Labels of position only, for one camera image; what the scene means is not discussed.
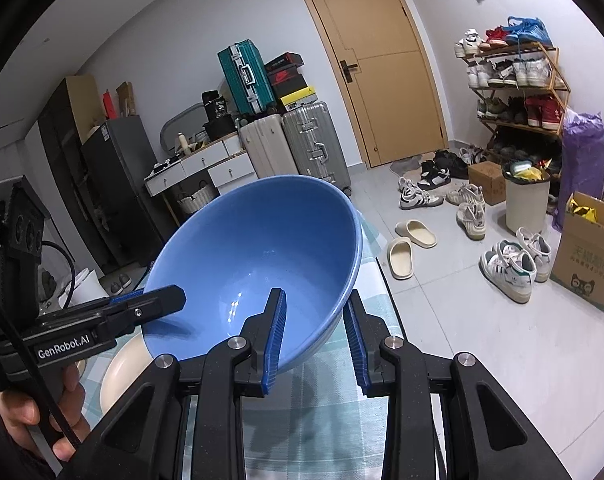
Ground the purple plastic bag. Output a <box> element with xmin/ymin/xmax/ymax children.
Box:
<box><xmin>552</xmin><ymin>107</ymin><xmax>604</xmax><ymax>233</ymax></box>

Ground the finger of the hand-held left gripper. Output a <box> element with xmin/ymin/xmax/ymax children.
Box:
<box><xmin>102</xmin><ymin>285</ymin><xmax>187</xmax><ymax>336</ymax></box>
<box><xmin>109</xmin><ymin>292</ymin><xmax>148</xmax><ymax>307</ymax></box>

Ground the teal suitcase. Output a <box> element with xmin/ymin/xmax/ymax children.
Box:
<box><xmin>218</xmin><ymin>42</ymin><xmax>275</xmax><ymax>117</ymax></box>

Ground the dark tall cabinet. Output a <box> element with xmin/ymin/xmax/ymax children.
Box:
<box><xmin>37</xmin><ymin>77</ymin><xmax>103</xmax><ymax>281</ymax></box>

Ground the printed cardboard box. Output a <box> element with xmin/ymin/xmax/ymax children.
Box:
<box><xmin>549</xmin><ymin>191</ymin><xmax>604</xmax><ymax>313</ymax></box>

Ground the arched mirror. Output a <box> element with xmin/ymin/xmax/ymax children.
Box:
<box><xmin>160</xmin><ymin>101</ymin><xmax>207</xmax><ymax>153</ymax></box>

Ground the wooden door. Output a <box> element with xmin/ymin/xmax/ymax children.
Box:
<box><xmin>292</xmin><ymin>0</ymin><xmax>450</xmax><ymax>168</ymax></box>

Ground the blue bowl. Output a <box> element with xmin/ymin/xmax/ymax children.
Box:
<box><xmin>143</xmin><ymin>175</ymin><xmax>363</xmax><ymax>373</ymax></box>

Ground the black fridge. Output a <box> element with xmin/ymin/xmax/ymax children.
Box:
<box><xmin>79</xmin><ymin>115</ymin><xmax>165</xmax><ymax>271</ymax></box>

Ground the woven laundry basket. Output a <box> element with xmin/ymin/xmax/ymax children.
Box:
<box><xmin>176</xmin><ymin>185</ymin><xmax>217</xmax><ymax>218</ymax></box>

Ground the cream plate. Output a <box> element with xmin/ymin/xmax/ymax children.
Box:
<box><xmin>100</xmin><ymin>332</ymin><xmax>155</xmax><ymax>413</ymax></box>

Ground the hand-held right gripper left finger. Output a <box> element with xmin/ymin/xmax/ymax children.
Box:
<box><xmin>77</xmin><ymin>287</ymin><xmax>289</xmax><ymax>480</ymax></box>

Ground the beige suitcase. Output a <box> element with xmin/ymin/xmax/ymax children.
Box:
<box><xmin>238</xmin><ymin>114</ymin><xmax>299</xmax><ymax>179</ymax></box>

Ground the black and white sneaker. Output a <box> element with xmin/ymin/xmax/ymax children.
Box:
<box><xmin>399</xmin><ymin>190</ymin><xmax>445</xmax><ymax>210</ymax></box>
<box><xmin>399</xmin><ymin>176</ymin><xmax>430</xmax><ymax>196</ymax></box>

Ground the red and black shoe box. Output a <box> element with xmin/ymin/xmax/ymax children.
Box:
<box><xmin>268</xmin><ymin>66</ymin><xmax>303</xmax><ymax>90</ymax></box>

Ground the wooden shoe rack with shoes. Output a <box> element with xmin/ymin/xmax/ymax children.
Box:
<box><xmin>454</xmin><ymin>16</ymin><xmax>565</xmax><ymax>171</ymax></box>

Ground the pile of dark shoes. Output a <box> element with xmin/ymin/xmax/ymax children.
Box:
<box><xmin>418</xmin><ymin>147</ymin><xmax>487</xmax><ymax>191</ymax></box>

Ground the white drawer dresser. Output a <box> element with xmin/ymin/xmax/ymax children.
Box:
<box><xmin>144</xmin><ymin>135</ymin><xmax>257</xmax><ymax>211</ymax></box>

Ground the cream slipper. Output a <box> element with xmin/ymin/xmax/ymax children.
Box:
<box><xmin>386</xmin><ymin>238</ymin><xmax>415</xmax><ymax>281</ymax></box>
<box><xmin>394</xmin><ymin>219</ymin><xmax>439</xmax><ymax>249</ymax></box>

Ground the white trash bin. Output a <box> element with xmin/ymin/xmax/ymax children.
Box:
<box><xmin>502</xmin><ymin>160</ymin><xmax>552</xmax><ymax>235</ymax></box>

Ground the black shoe box red stripe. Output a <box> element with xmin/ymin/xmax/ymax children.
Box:
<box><xmin>264</xmin><ymin>52</ymin><xmax>303</xmax><ymax>70</ymax></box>

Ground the silver suitcase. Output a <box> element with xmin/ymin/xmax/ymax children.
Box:
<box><xmin>282</xmin><ymin>101</ymin><xmax>353</xmax><ymax>196</ymax></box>

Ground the plain cardboard box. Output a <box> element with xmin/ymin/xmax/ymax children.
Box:
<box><xmin>468</xmin><ymin>161</ymin><xmax>507</xmax><ymax>206</ymax></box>

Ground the person's left hand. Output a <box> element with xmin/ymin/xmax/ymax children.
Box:
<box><xmin>0</xmin><ymin>360</ymin><xmax>91</xmax><ymax>462</ymax></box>

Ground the flat cardboard sheet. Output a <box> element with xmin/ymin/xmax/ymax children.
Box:
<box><xmin>64</xmin><ymin>75</ymin><xmax>108</xmax><ymax>143</ymax></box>

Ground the white and green sneaker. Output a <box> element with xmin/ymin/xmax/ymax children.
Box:
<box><xmin>516</xmin><ymin>226</ymin><xmax>552</xmax><ymax>283</ymax></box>
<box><xmin>479</xmin><ymin>240</ymin><xmax>537</xmax><ymax>304</ymax></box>

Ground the worn white sneaker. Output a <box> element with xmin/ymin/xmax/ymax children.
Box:
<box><xmin>456</xmin><ymin>202</ymin><xmax>486</xmax><ymax>240</ymax></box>
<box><xmin>446</xmin><ymin>183</ymin><xmax>485</xmax><ymax>207</ymax></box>

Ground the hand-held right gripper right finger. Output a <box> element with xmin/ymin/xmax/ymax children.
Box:
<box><xmin>343</xmin><ymin>292</ymin><xmax>567</xmax><ymax>480</ymax></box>

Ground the black and yellow shoe box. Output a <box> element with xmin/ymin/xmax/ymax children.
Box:
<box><xmin>274</xmin><ymin>82</ymin><xmax>317</xmax><ymax>106</ymax></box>

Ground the grey doormat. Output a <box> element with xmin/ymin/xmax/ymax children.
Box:
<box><xmin>389</xmin><ymin>156</ymin><xmax>435</xmax><ymax>176</ymax></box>

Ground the black storage box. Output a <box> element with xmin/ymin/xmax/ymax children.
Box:
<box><xmin>204</xmin><ymin>115</ymin><xmax>240</xmax><ymax>141</ymax></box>

